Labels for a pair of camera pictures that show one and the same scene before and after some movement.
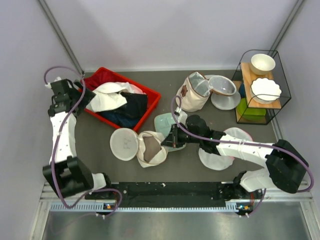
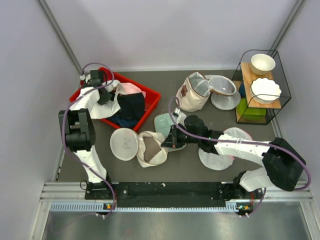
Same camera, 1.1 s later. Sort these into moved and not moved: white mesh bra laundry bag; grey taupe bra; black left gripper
Moved: black left gripper
Not moved: grey taupe bra; white mesh bra laundry bag
